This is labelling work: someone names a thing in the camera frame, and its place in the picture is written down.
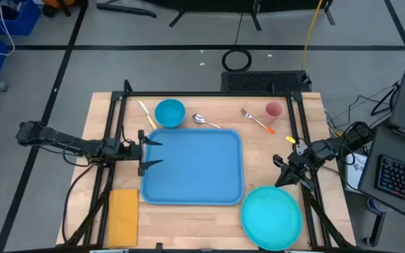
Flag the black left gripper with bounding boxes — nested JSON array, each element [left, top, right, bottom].
[[116, 129, 164, 177]]

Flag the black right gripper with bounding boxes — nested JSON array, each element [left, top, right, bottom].
[[273, 150, 316, 193]]

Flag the knife with cream handle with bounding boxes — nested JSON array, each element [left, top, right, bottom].
[[138, 100, 159, 130]]

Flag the blue plastic bowl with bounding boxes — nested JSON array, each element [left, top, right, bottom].
[[153, 98, 186, 129]]

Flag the teal plastic plate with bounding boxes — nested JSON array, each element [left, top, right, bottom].
[[240, 185, 304, 252]]

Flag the blue plastic tray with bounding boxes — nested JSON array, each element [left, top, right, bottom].
[[140, 127, 245, 207]]

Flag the fork with orange handle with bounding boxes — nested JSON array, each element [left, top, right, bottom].
[[240, 107, 276, 136]]

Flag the spoon with orange handle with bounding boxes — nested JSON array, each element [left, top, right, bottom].
[[192, 112, 224, 130]]

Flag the pink plastic cup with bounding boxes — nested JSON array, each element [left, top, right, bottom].
[[264, 101, 284, 127]]

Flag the yellow cloth napkin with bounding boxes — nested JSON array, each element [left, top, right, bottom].
[[107, 188, 140, 249]]

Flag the white printed paper sheet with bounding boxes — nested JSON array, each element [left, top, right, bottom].
[[344, 151, 368, 193]]

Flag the white and blue can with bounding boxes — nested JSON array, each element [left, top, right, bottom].
[[366, 197, 389, 216]]

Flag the grey desk with keyboard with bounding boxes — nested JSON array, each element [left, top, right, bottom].
[[358, 125, 405, 228]]

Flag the black perforated computer case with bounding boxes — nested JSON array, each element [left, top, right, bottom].
[[220, 70, 313, 94]]

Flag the backlit computer keyboard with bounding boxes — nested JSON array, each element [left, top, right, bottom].
[[374, 154, 405, 211]]

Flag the black flat floor bar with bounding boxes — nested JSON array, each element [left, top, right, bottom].
[[96, 2, 158, 19]]

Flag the black partition screen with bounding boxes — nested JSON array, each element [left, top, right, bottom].
[[142, 0, 336, 32]]

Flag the orange and black bag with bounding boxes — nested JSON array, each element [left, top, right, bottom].
[[42, 0, 89, 18]]

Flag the large blue storage bin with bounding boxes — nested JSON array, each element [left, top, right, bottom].
[[0, 0, 42, 37]]

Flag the black metal table frame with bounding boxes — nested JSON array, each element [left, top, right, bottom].
[[61, 90, 356, 253]]

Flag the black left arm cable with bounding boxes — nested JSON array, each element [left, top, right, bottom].
[[61, 163, 96, 243]]

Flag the coiled black cable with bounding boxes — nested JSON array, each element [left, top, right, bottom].
[[221, 48, 253, 72]]

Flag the yellow hanging cable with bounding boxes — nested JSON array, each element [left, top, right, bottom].
[[300, 0, 325, 71]]

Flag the thin black floor cable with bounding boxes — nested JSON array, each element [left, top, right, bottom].
[[233, 12, 244, 48]]

